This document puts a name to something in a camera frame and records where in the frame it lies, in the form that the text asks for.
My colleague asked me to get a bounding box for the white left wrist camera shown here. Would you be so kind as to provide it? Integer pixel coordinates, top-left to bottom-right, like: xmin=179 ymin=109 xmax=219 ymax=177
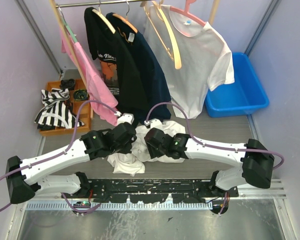
xmin=117 ymin=113 xmax=135 ymax=125

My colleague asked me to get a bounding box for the wooden hanger under black shirt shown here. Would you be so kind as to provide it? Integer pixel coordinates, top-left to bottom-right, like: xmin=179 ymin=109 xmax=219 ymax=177
xmin=92 ymin=0 xmax=116 ymax=34

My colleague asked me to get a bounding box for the white t-shirt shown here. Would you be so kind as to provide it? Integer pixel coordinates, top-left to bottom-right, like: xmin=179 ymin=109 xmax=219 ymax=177
xmin=159 ymin=5 xmax=235 ymax=119
xmin=107 ymin=125 xmax=184 ymax=177

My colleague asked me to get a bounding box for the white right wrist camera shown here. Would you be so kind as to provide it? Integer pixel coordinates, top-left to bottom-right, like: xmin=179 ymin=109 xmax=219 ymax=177
xmin=144 ymin=118 xmax=163 ymax=130

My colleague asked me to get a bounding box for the navy blue t-shirt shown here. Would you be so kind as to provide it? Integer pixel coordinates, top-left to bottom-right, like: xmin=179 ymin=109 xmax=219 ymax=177
xmin=106 ymin=12 xmax=171 ymax=124

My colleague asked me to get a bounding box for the pink t-shirt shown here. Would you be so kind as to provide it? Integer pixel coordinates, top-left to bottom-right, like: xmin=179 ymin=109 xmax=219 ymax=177
xmin=60 ymin=31 xmax=118 ymax=126

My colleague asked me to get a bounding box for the green hanger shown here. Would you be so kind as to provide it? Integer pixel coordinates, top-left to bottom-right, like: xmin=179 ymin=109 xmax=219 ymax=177
xmin=61 ymin=16 xmax=78 ymax=43

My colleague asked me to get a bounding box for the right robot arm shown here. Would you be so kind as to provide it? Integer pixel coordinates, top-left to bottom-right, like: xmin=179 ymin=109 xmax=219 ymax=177
xmin=144 ymin=128 xmax=275 ymax=197

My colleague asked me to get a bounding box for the wooden clothes rack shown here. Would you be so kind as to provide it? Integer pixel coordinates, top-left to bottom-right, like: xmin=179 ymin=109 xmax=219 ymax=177
xmin=48 ymin=0 xmax=221 ymax=88

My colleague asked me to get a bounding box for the pink plastic hanger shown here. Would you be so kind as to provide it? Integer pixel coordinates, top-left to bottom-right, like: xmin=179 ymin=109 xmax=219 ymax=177
xmin=169 ymin=0 xmax=206 ymax=27

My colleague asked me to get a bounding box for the blue plastic bin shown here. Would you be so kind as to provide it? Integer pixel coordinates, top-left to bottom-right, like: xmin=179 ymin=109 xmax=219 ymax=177
xmin=205 ymin=52 xmax=269 ymax=118

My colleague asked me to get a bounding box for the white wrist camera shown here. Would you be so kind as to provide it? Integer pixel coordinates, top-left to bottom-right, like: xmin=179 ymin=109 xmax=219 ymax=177
xmin=144 ymin=118 xmax=163 ymax=130
xmin=117 ymin=113 xmax=135 ymax=125

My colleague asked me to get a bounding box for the wooden hanger under navy shirt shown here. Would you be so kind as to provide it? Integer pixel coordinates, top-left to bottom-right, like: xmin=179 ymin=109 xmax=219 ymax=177
xmin=112 ymin=0 xmax=138 ymax=33

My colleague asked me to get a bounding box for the black white striped cloth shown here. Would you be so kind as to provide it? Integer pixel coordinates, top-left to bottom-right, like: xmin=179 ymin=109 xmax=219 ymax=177
xmin=34 ymin=88 xmax=85 ymax=130

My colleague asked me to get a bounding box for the cream wooden hanger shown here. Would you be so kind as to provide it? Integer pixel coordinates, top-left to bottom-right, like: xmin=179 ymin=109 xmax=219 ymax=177
xmin=140 ymin=0 xmax=182 ymax=71

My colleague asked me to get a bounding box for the black printed t-shirt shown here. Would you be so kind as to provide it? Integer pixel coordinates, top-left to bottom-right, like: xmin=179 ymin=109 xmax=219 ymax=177
xmin=84 ymin=7 xmax=149 ymax=115

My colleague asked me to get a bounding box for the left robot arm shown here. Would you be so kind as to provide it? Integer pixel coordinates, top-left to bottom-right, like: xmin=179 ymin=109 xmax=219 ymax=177
xmin=6 ymin=122 xmax=137 ymax=204

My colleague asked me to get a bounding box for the green black belt roll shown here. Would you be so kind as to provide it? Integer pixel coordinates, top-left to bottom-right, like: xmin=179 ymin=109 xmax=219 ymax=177
xmin=73 ymin=89 xmax=89 ymax=102

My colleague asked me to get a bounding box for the white hanging t-shirt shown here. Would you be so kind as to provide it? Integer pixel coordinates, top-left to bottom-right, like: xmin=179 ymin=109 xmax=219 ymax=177
xmin=159 ymin=5 xmax=235 ymax=119

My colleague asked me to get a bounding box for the perforated metal cable tray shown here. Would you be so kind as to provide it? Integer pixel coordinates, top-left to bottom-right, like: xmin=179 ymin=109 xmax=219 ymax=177
xmin=25 ymin=200 xmax=213 ymax=211

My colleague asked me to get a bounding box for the orange wooden organizer tray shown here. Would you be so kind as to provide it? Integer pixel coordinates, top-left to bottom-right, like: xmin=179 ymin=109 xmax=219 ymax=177
xmin=39 ymin=79 xmax=93 ymax=137

